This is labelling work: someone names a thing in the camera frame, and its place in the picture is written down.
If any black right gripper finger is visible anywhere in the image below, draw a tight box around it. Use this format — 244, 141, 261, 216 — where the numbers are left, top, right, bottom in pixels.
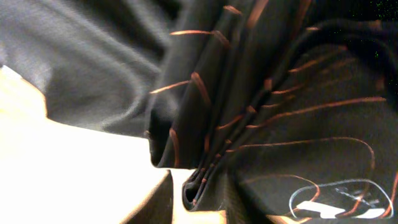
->
123, 170, 174, 224

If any black orange-patterned jersey shirt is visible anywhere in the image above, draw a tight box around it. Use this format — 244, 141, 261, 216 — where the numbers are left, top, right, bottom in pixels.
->
1, 0, 397, 223

